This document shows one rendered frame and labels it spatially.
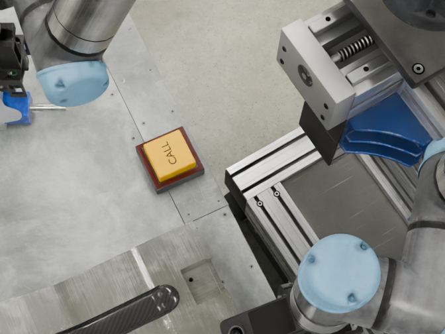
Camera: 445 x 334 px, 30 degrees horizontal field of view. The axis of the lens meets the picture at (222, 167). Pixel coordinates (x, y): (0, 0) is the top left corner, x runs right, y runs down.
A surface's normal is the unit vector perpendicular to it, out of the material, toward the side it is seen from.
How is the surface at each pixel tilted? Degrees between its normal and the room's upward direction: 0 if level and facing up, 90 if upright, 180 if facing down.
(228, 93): 0
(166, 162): 0
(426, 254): 30
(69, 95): 90
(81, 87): 90
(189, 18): 0
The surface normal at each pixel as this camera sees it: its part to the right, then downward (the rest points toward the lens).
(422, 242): -0.65, -0.45
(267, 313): -0.44, -0.20
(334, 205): 0.02, -0.37
